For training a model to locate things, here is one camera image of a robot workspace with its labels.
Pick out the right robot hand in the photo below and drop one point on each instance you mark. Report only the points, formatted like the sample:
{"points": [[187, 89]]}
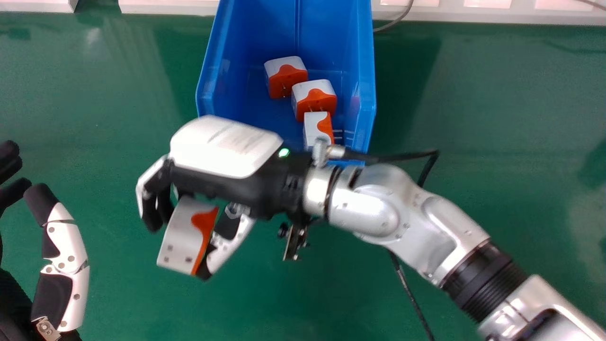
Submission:
{"points": [[222, 149]]}

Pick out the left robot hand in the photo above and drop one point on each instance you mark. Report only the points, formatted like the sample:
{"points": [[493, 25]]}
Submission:
{"points": [[57, 255]]}

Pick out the white-and-orange plug adapter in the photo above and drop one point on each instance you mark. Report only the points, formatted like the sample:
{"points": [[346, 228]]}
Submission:
{"points": [[313, 98], [285, 76], [318, 130], [187, 237]]}

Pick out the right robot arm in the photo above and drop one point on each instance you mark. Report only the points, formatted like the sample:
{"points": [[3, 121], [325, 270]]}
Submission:
{"points": [[416, 222]]}

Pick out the blue plastic bin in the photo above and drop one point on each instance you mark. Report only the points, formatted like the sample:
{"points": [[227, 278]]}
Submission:
{"points": [[326, 52]]}

